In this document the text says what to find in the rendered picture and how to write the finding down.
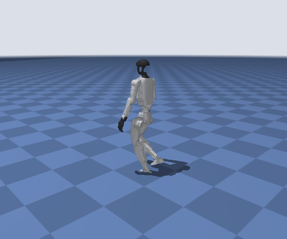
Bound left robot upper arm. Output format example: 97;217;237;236
130;79;141;105

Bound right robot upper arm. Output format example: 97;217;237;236
153;79;156;100

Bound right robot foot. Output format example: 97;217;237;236
151;158;164;165

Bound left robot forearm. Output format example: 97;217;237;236
121;98;132;119

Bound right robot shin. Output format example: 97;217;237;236
143;137;159;160

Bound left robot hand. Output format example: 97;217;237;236
118;117;127;132

